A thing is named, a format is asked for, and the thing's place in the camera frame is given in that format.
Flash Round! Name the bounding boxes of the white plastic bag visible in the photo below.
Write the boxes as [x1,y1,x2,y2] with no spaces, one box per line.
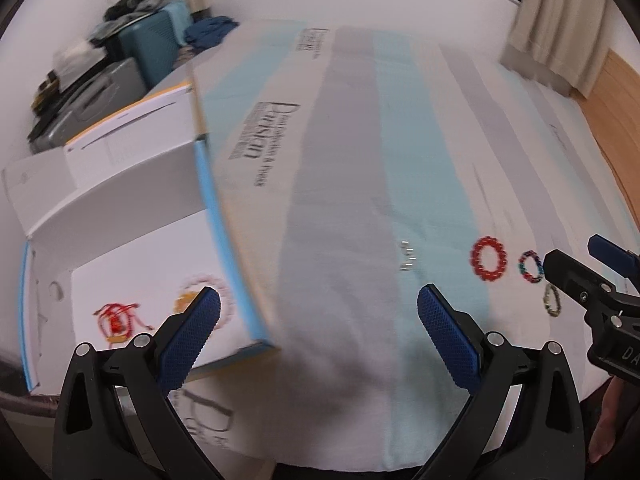
[52,40,101,78]

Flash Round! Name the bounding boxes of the multicolour bead bracelet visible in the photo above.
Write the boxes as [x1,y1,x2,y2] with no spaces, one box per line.
[518,251,546,283]

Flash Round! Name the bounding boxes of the pink bead bracelet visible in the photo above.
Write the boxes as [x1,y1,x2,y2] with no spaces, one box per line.
[180,274,235,331]

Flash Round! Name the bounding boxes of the red bead bracelet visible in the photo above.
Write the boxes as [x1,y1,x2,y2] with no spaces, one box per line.
[470,236,508,282]

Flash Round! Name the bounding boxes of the person's right hand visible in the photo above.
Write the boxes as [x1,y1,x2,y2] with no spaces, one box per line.
[587,380,640,466]

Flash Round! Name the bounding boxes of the black bag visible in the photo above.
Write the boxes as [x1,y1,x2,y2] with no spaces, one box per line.
[107,0,161,18]

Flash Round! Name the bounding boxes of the wooden headboard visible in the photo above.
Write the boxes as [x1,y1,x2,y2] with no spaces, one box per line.
[580,47,640,201]

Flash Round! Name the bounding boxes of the brown green bead bracelet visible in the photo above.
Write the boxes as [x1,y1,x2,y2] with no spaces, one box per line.
[543,282,562,317]

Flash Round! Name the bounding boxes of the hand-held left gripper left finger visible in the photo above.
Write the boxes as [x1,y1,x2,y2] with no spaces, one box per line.
[52,286,223,480]

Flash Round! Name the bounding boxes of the striped blue grey blanket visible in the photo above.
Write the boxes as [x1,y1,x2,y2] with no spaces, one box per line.
[165,20,640,471]

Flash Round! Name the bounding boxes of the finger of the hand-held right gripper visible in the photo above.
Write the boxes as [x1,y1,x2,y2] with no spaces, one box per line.
[542,249,626,321]
[587,234,640,281]

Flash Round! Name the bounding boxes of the dark blue clothes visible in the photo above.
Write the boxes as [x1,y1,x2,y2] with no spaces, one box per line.
[184,16,238,51]

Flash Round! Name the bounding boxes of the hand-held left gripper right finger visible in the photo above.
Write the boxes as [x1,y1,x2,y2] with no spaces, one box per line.
[416,284,588,480]

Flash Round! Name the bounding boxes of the teal suitcase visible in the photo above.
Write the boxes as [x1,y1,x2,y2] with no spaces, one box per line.
[117,2,193,91]

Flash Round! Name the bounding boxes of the grey suitcase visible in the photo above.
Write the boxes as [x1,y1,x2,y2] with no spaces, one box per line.
[30,57,146,153]

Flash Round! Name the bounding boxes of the red cord bracelet gold bar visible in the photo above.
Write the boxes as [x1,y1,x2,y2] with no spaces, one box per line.
[94,302,155,333]

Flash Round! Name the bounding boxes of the blue and white cardboard box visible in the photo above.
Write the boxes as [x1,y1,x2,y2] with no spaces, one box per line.
[2,57,281,395]

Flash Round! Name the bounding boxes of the wide beige curtain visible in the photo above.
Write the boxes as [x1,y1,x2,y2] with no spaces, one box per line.
[500,0,608,98]

